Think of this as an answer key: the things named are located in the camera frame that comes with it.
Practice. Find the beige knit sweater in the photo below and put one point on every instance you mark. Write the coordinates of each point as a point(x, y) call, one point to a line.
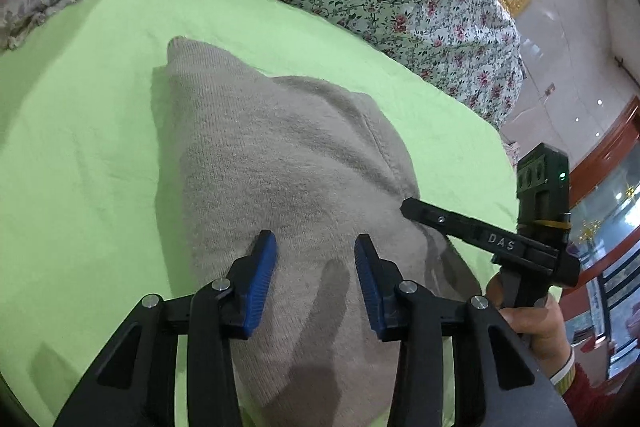
point(280, 167)

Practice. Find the person's right forearm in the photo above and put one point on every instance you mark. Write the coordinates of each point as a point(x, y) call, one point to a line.
point(585, 392)

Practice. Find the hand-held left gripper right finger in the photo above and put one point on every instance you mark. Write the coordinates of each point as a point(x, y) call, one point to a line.
point(369, 282)

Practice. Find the wooden glass cabinet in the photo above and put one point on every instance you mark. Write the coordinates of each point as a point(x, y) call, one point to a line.
point(615, 257)

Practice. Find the person's right hand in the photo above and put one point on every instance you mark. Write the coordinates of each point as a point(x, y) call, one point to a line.
point(542, 337)

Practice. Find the green bed sheet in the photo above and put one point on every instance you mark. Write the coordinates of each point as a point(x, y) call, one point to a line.
point(85, 132)

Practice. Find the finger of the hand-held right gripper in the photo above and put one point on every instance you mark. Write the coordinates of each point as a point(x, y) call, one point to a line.
point(460, 227)

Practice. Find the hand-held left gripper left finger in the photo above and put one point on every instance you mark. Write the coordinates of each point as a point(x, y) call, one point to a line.
point(260, 282)

